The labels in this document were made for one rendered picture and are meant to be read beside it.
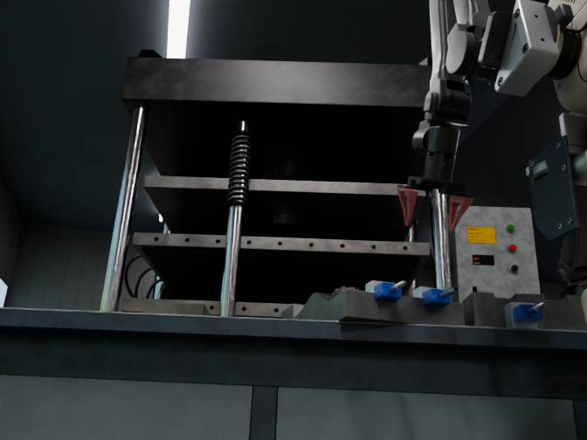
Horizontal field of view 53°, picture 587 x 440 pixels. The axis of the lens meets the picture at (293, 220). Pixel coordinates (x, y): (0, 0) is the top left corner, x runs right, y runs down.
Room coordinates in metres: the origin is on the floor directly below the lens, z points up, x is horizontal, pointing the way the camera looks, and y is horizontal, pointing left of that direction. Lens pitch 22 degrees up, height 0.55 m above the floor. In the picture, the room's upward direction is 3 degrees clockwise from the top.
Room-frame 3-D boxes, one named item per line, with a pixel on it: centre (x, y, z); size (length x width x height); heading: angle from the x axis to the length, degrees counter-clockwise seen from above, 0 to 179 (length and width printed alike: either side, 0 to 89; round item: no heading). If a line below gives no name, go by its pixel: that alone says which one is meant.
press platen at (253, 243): (2.43, 0.03, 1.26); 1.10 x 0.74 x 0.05; 88
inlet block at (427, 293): (1.16, -0.30, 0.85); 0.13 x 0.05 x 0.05; 15
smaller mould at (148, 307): (1.49, 0.27, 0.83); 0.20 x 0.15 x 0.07; 178
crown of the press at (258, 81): (2.38, 0.04, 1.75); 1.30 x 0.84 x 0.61; 88
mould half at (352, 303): (1.41, -0.17, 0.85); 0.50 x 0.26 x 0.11; 15
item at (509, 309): (1.14, -0.47, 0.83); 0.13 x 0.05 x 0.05; 0
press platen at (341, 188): (2.44, 0.03, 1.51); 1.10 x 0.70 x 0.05; 88
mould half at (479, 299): (1.48, -0.53, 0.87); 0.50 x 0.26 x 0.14; 178
